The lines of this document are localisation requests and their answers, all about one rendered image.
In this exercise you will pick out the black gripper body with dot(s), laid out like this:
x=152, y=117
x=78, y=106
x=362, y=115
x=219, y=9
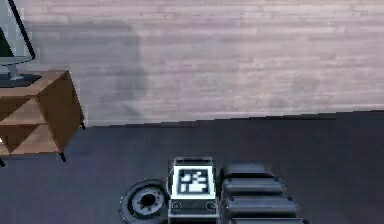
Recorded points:
x=145, y=202

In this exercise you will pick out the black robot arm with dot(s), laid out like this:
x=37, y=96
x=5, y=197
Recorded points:
x=253, y=193

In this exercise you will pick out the brown wooden shelf stand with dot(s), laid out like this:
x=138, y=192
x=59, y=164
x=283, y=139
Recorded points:
x=56, y=110

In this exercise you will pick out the black framed television set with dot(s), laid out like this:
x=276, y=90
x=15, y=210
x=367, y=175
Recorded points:
x=13, y=36

